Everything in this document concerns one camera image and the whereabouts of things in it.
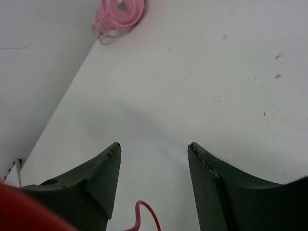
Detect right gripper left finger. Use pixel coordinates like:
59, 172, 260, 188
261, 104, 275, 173
21, 142, 121, 231

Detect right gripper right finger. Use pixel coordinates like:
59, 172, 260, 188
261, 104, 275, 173
187, 142, 308, 231

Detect red headphone cable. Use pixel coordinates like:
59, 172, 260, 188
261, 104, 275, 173
122, 200, 161, 231

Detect red black headphones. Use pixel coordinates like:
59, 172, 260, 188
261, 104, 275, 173
0, 183, 76, 231

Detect pink headphones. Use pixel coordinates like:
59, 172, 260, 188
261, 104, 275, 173
92, 0, 145, 42

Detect aluminium table frame rail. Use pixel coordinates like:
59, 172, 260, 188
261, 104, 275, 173
3, 158, 26, 188

